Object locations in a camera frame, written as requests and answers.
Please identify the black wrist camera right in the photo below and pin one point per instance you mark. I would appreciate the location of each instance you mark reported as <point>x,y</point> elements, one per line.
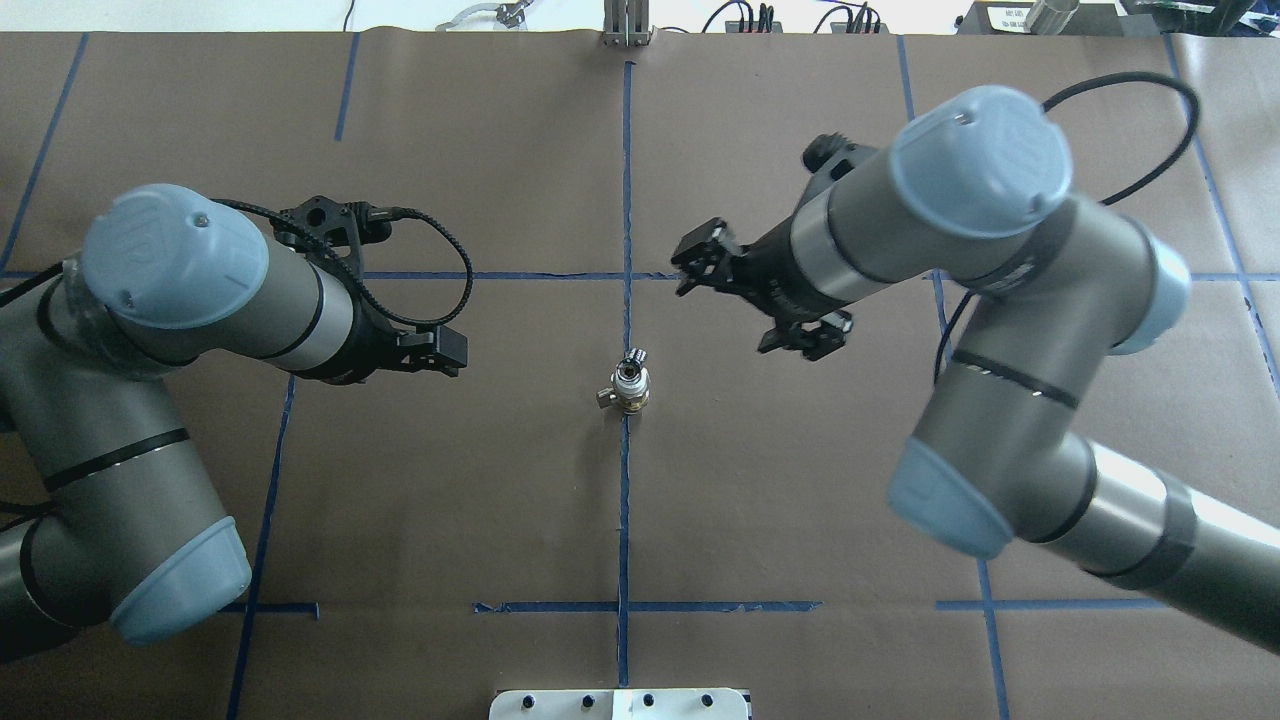
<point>829,158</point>

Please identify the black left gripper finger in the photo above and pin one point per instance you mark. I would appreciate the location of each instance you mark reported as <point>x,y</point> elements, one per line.
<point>436,341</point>
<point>440,365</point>

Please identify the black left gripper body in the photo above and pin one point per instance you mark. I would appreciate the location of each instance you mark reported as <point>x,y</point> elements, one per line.
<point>372,348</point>

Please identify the brass PPR valve white ends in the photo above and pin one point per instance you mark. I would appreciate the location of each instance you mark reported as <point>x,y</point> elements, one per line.
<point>629,390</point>

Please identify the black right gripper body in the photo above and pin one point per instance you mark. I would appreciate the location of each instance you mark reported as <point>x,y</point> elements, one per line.
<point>773,270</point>

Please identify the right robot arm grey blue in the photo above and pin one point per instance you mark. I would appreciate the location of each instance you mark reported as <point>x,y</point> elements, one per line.
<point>981,187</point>

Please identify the brown paper table mat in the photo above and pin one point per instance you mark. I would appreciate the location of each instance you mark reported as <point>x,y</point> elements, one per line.
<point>423,543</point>

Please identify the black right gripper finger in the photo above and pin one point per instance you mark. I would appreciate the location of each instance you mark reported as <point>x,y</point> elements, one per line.
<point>828,334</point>
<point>708,256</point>

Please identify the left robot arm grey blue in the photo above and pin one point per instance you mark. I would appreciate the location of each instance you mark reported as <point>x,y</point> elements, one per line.
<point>133,534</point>

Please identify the aluminium profile post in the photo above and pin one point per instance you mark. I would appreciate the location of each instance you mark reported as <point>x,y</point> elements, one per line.
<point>626,23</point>

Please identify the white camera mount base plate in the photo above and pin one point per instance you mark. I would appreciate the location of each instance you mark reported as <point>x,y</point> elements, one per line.
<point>623,703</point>

